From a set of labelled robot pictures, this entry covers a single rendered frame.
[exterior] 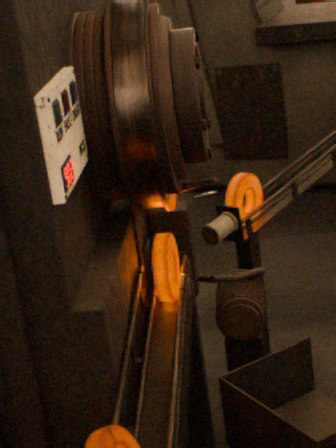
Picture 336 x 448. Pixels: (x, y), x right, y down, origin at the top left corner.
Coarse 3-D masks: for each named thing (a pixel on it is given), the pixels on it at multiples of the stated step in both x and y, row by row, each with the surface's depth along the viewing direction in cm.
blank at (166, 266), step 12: (156, 240) 193; (168, 240) 193; (156, 252) 190; (168, 252) 192; (156, 264) 190; (168, 264) 191; (156, 276) 190; (168, 276) 190; (156, 288) 191; (168, 288) 190; (168, 300) 194
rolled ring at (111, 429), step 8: (112, 424) 133; (96, 432) 130; (104, 432) 129; (112, 432) 131; (120, 432) 134; (128, 432) 137; (88, 440) 129; (96, 440) 128; (104, 440) 127; (112, 440) 130; (120, 440) 133; (128, 440) 135
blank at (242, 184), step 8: (240, 176) 239; (248, 176) 240; (256, 176) 244; (232, 184) 238; (240, 184) 237; (248, 184) 241; (256, 184) 244; (232, 192) 236; (240, 192) 238; (248, 192) 245; (256, 192) 245; (232, 200) 236; (240, 200) 238; (248, 200) 246; (256, 200) 245; (240, 208) 238; (248, 208) 245
